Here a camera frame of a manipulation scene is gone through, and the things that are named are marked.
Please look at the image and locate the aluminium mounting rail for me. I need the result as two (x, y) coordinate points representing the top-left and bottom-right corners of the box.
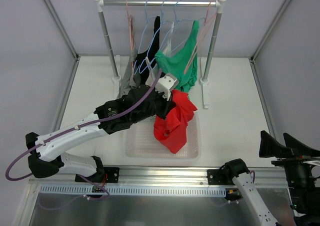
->
(28, 164), (291, 187)

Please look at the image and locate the green tank top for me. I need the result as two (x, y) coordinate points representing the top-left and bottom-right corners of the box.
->
(155, 20), (200, 93)

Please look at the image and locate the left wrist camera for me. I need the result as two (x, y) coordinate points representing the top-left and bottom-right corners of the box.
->
(155, 73), (179, 101)

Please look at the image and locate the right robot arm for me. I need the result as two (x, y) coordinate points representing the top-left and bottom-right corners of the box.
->
(211, 131), (320, 226)

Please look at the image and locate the black tank top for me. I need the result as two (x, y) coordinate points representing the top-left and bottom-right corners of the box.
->
(133, 16), (161, 86)

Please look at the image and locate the white tank top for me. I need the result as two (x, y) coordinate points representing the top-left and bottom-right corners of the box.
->
(145, 22), (175, 86)

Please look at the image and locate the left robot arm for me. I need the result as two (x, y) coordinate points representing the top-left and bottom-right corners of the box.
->
(25, 85), (175, 183)

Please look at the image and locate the red tank top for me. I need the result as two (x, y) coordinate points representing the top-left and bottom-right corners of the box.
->
(153, 89), (198, 154)

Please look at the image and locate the white and silver clothes rack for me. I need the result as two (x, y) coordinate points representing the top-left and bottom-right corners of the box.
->
(94, 0), (227, 109)

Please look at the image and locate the grey tank top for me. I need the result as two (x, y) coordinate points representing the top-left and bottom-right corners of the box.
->
(117, 48), (141, 98)

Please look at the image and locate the white plastic basket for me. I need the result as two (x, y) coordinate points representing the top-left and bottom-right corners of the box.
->
(123, 113), (201, 161)

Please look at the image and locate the pink wire hanger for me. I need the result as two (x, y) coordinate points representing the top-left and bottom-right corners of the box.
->
(125, 0), (136, 77)
(184, 2), (217, 74)

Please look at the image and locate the white slotted cable duct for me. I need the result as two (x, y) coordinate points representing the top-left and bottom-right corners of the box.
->
(39, 185), (227, 198)

